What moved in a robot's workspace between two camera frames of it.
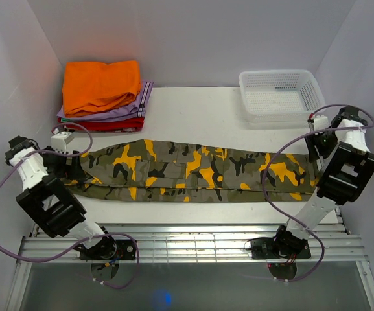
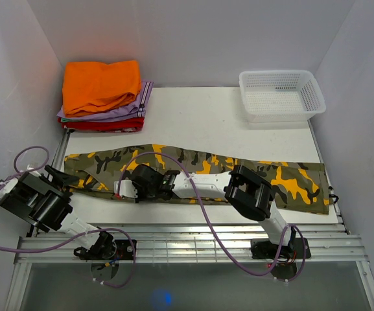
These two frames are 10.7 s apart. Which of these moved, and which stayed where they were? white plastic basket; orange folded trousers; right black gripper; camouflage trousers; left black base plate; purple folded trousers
Moved: camouflage trousers; right black gripper
Stayed: white plastic basket; left black base plate; purple folded trousers; orange folded trousers
